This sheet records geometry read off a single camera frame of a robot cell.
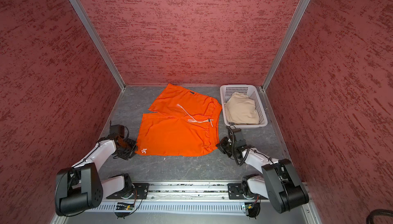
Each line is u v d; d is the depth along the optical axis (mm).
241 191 738
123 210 723
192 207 709
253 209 699
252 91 1086
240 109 1002
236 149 690
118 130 708
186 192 757
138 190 742
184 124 991
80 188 432
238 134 710
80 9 790
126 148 737
